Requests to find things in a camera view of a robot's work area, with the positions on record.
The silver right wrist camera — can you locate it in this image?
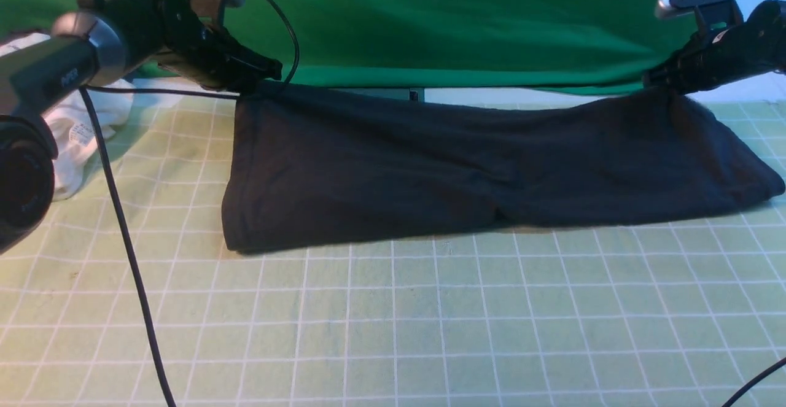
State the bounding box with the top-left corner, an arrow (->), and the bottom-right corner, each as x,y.
654,0 -> 743,35

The green backdrop cloth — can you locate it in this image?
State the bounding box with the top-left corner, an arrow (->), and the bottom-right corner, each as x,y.
0,0 -> 749,96

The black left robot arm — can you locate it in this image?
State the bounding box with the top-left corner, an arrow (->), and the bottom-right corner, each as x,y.
1,0 -> 282,252

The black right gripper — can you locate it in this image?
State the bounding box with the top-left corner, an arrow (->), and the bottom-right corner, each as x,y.
641,23 -> 768,95

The white crumpled shirt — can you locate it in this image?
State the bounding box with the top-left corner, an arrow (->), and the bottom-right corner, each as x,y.
2,33 -> 132,205

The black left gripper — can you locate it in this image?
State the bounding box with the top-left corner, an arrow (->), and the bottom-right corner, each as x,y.
154,23 -> 282,95

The dark gray long-sleeve shirt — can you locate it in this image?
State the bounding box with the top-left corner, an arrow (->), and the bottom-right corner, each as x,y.
221,82 -> 784,254

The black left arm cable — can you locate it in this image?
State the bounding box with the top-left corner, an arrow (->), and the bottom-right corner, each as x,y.
74,0 -> 302,407

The dark green metal bar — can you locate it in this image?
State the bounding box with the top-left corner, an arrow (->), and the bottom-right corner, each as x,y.
338,88 -> 424,103

